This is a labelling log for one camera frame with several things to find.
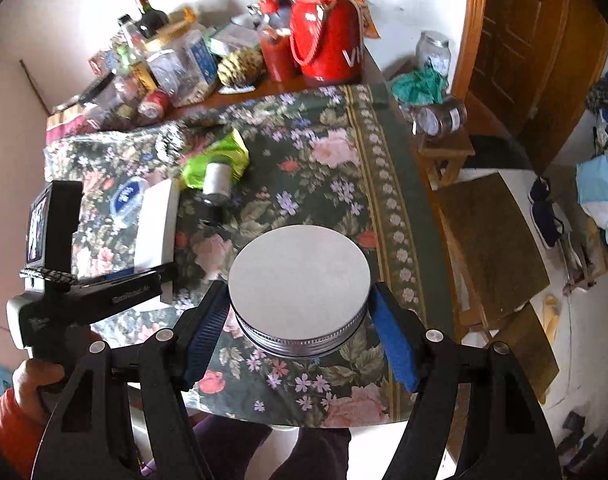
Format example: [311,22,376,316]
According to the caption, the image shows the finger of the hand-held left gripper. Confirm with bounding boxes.
[75,262,178,289]

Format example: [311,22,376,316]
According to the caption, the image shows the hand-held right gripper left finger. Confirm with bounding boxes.
[31,280,232,480]

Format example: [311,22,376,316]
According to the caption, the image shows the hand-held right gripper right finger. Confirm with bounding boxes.
[366,282,562,480]

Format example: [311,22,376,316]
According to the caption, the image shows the white box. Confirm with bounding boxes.
[134,177,183,304]

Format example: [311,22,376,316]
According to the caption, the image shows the metal jar lid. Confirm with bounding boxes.
[229,225,373,359]

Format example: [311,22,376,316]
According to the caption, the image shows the small white plastic bottle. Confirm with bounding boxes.
[201,161,233,211]

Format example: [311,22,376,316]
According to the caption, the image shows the foil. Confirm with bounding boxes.
[156,125,187,161]

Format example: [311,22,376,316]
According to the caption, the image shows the green wrapper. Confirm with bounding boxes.
[180,129,250,191]

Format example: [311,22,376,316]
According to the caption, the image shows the person's left forearm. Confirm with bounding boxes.
[0,395,52,480]

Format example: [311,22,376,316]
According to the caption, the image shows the person's left hand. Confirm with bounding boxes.
[11,359,67,412]

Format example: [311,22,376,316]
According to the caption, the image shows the red striped bag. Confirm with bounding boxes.
[46,102,115,142]

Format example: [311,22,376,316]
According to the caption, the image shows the person's purple pants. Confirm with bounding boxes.
[138,412,353,480]

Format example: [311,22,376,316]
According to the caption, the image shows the low wooden stool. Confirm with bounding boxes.
[484,305,561,403]

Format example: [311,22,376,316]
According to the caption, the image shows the wooden bench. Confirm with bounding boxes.
[434,170,553,335]

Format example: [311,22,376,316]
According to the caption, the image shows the yellow slipper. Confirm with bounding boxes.
[541,295,563,342]

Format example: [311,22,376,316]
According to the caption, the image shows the red drink can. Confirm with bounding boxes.
[138,89,173,117]

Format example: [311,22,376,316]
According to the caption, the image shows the floral tablecloth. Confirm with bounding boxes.
[44,82,457,428]

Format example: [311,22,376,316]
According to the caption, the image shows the small wooden stool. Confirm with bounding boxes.
[416,125,478,187]

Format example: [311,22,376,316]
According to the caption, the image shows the dark blue shoe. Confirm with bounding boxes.
[528,176,566,250]

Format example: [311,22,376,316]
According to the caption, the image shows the clear liquor bottle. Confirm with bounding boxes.
[118,14,150,86]

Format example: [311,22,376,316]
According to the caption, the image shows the clear plastic bag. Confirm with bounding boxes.
[184,30,220,102]

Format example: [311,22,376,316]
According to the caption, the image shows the lying glass jar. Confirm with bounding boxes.
[411,96,469,137]

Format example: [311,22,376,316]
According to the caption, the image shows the pine cone ornament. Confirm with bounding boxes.
[218,47,264,92]

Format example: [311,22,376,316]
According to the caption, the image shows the wine bottle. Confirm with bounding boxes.
[131,0,171,39]

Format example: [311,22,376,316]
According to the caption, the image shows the green cloth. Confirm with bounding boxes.
[391,67,447,106]

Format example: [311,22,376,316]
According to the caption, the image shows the blue paper bag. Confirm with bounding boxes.
[576,154,608,222]

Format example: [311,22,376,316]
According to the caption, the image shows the red sauce bottle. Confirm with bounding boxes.
[258,0,300,84]

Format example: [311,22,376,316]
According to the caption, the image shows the upright metal lid jar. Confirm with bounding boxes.
[416,31,453,79]

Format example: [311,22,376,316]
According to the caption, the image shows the red thermos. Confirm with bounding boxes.
[290,0,361,87]

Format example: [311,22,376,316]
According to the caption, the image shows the orange box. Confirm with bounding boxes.
[354,0,383,41]

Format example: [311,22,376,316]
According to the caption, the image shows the blue cloth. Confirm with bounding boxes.
[586,67,608,147]

